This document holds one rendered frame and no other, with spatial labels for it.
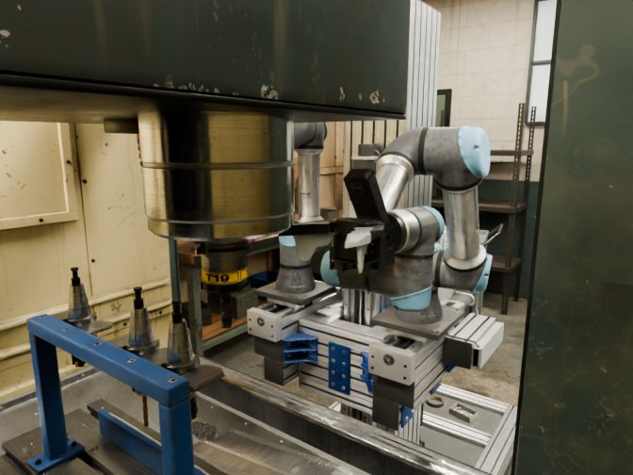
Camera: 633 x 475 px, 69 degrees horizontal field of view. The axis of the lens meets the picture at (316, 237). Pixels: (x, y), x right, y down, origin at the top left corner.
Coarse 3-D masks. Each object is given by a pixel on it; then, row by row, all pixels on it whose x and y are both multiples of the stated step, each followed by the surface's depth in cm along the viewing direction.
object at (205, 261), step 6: (204, 258) 50; (210, 258) 50; (216, 258) 50; (222, 258) 50; (228, 258) 50; (234, 258) 50; (240, 258) 51; (246, 258) 52; (204, 264) 51; (210, 264) 50; (216, 264) 50; (222, 264) 50; (228, 264) 50; (234, 264) 50; (240, 264) 51; (246, 264) 52; (204, 270) 51; (210, 270) 50; (216, 270) 50; (222, 270) 50; (228, 270) 50; (234, 270) 50; (204, 282) 51; (240, 282) 51
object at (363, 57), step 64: (0, 0) 22; (64, 0) 24; (128, 0) 27; (192, 0) 30; (256, 0) 35; (320, 0) 41; (384, 0) 50; (0, 64) 22; (64, 64) 25; (128, 64) 27; (192, 64) 31; (256, 64) 36; (320, 64) 42; (384, 64) 51
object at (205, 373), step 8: (200, 368) 76; (208, 368) 76; (216, 368) 76; (184, 376) 73; (192, 376) 73; (200, 376) 73; (208, 376) 73; (216, 376) 74; (192, 384) 71; (200, 384) 71; (208, 384) 72
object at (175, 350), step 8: (184, 320) 76; (176, 328) 75; (184, 328) 75; (176, 336) 75; (184, 336) 75; (168, 344) 76; (176, 344) 75; (184, 344) 75; (168, 352) 76; (176, 352) 75; (184, 352) 75; (192, 352) 77; (168, 360) 76; (176, 360) 75; (184, 360) 75
